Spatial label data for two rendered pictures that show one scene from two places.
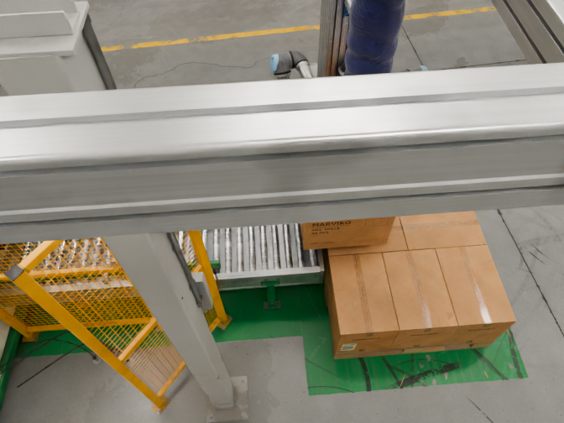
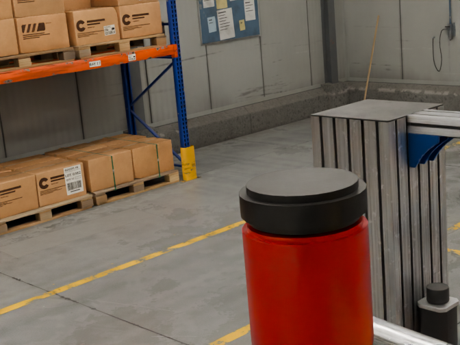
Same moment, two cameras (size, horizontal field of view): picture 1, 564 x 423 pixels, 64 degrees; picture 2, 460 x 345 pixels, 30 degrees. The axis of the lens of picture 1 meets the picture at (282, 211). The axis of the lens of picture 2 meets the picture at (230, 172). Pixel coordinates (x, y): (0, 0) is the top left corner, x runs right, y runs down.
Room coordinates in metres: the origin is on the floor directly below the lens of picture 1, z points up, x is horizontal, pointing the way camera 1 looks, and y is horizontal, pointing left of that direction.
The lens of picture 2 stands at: (1.06, 1.18, 2.42)
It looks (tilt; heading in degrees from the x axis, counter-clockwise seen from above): 13 degrees down; 325
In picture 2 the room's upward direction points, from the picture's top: 5 degrees counter-clockwise
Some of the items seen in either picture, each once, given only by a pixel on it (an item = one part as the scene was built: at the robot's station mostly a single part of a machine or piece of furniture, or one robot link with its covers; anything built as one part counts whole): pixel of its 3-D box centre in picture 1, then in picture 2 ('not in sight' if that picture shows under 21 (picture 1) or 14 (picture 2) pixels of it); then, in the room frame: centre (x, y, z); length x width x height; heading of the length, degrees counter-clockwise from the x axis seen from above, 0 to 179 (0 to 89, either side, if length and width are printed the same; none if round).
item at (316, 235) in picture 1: (343, 208); not in sight; (1.80, -0.43, 0.87); 0.60 x 0.40 x 0.40; 93
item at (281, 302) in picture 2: not in sight; (308, 283); (1.31, 0.97, 2.30); 0.05 x 0.05 x 0.05
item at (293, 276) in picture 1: (160, 286); not in sight; (1.41, 0.89, 0.50); 2.31 x 0.05 x 0.19; 93
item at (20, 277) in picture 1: (160, 306); not in sight; (1.03, 0.71, 1.05); 0.87 x 0.10 x 2.10; 145
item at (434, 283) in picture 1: (405, 274); not in sight; (1.54, -0.94, 0.34); 1.20 x 1.00 x 0.40; 93
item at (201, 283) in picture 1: (185, 292); not in sight; (0.85, 0.44, 1.62); 0.20 x 0.05 x 0.30; 93
